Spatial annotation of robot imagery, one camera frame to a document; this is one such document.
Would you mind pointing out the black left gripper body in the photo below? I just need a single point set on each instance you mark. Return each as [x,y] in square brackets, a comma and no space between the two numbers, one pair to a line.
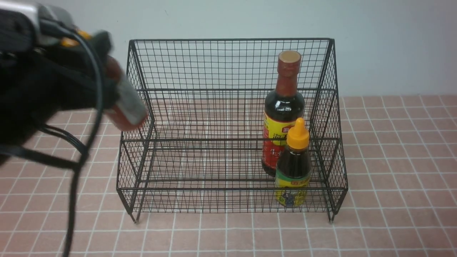
[32,79]

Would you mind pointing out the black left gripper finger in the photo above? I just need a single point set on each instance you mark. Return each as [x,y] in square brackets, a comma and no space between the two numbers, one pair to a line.
[101,43]

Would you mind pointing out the red chili sauce bottle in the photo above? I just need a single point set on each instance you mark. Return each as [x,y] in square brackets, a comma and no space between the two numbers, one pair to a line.
[122,103]

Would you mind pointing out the tall soy sauce bottle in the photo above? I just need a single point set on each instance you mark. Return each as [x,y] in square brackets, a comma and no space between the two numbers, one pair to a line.
[282,107]

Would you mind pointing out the oyster sauce bottle yellow cap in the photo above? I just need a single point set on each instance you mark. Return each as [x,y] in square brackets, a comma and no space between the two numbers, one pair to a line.
[294,167]

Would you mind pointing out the black wire mesh rack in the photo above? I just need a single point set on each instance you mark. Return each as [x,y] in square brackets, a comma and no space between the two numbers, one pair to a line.
[200,150]

